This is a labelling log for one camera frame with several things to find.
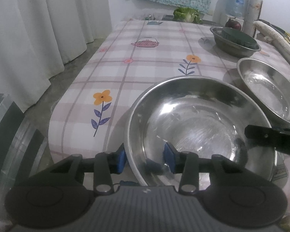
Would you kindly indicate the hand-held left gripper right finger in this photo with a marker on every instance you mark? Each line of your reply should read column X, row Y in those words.
column 170, row 159

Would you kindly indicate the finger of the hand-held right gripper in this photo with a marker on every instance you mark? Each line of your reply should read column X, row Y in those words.
column 280, row 140

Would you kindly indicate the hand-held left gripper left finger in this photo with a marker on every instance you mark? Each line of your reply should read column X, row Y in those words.
column 120, row 159

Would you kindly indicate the large steel bowl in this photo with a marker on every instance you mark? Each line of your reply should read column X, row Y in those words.
column 195, row 125

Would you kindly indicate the small steel bowl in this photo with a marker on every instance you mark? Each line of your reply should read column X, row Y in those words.
column 229, row 50
column 215, row 32

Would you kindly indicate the green ceramic bowl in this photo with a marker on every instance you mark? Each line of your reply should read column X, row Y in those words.
column 236, row 38

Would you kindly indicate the rolled white blanket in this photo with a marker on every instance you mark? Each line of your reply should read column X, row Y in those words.
column 275, row 38

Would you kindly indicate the red onion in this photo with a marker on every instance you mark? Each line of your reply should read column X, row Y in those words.
column 233, row 24

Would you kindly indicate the rolled patterned paper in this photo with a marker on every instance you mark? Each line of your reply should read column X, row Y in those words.
column 252, row 14

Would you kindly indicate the white water dispenser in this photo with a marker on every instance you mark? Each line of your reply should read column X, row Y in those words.
column 222, row 19

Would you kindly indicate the dark side table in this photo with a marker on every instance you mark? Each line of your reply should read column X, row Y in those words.
column 165, row 17

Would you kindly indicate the large clear water bottle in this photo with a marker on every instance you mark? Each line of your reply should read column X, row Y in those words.
column 235, row 3

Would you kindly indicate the green lettuce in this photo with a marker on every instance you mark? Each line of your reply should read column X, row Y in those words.
column 187, row 15

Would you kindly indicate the white curtain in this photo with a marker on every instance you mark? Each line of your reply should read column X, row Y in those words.
column 38, row 29

